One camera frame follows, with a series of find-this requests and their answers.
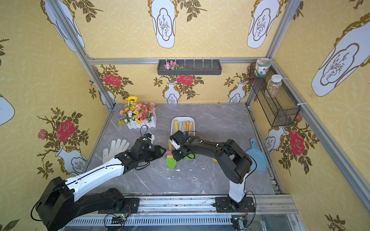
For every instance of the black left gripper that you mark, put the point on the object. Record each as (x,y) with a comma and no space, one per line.
(153,150)

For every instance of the jar with patterned lid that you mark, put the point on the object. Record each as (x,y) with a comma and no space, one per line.
(262,66)

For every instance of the white plastic storage box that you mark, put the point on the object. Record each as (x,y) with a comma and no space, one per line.
(183,118)

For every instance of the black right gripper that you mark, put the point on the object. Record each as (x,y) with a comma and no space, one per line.
(178,153)

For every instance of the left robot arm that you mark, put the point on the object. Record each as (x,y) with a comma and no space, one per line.
(64,200)

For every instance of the light blue trowel white handle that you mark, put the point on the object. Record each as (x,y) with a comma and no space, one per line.
(180,126)

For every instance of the yellow plastic scoop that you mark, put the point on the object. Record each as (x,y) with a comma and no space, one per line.
(190,128)

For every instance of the small pink flowers on shelf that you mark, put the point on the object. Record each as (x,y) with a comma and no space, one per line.
(173,65)

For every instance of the clear jar white lid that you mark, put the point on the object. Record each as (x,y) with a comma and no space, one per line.
(273,86)

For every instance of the light blue dustpan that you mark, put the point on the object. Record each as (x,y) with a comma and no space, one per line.
(259,159)

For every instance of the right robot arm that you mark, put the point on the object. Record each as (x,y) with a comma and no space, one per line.
(235,164)

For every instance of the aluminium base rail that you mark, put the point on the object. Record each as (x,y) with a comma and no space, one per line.
(187,212)

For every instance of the white work glove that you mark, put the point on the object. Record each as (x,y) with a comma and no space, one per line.
(117,146)

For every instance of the green pointed trowel yellow handle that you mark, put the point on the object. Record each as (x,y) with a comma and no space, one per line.
(176,125)

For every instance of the artificial flowers white fence planter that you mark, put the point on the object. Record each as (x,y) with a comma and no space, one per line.
(135,114)

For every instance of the green narrow trowel yellow handle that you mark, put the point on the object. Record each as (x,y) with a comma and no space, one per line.
(171,163)

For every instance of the dark wall shelf tray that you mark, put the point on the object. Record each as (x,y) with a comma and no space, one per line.
(193,66)

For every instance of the black wire mesh basket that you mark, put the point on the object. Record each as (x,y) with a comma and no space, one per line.
(280,109)

